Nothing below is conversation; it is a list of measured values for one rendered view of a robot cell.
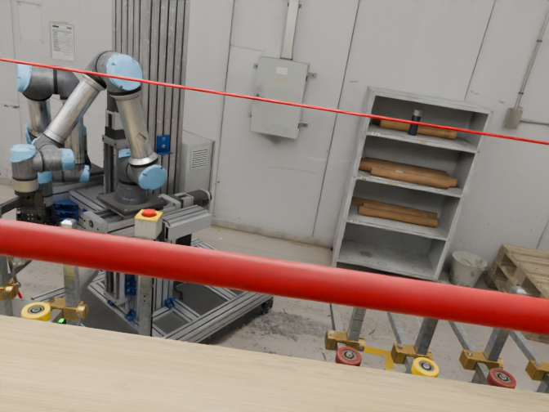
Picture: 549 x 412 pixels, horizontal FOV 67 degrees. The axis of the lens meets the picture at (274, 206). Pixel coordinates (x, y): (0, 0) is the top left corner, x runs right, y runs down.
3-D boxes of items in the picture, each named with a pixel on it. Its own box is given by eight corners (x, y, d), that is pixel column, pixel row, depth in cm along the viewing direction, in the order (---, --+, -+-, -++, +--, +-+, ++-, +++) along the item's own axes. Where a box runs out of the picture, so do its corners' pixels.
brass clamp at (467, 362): (457, 358, 152) (461, 347, 151) (493, 363, 153) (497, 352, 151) (464, 370, 147) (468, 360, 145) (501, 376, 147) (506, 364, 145)
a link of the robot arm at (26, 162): (41, 148, 138) (11, 150, 132) (43, 179, 142) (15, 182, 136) (34, 142, 143) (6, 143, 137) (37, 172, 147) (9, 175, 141)
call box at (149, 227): (140, 229, 139) (141, 208, 136) (162, 232, 139) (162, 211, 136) (133, 239, 132) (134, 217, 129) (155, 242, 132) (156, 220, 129)
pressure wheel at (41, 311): (20, 335, 134) (17, 306, 129) (46, 325, 139) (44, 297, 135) (29, 349, 129) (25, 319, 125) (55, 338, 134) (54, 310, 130)
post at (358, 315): (334, 380, 157) (363, 271, 139) (343, 381, 157) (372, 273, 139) (335, 387, 154) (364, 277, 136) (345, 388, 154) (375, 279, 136)
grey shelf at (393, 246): (331, 248, 402) (367, 85, 345) (424, 266, 395) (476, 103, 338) (330, 271, 361) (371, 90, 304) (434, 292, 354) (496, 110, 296)
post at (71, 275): (72, 333, 154) (66, 216, 136) (81, 334, 154) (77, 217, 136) (67, 339, 150) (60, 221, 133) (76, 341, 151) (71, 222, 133)
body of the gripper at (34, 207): (42, 225, 146) (40, 194, 141) (15, 226, 143) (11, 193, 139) (46, 216, 153) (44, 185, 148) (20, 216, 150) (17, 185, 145)
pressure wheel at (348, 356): (359, 383, 135) (367, 356, 131) (343, 394, 130) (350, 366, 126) (341, 368, 141) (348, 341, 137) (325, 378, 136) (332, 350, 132)
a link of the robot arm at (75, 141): (85, 68, 178) (89, 180, 190) (56, 65, 173) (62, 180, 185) (87, 67, 168) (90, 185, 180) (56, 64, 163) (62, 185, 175)
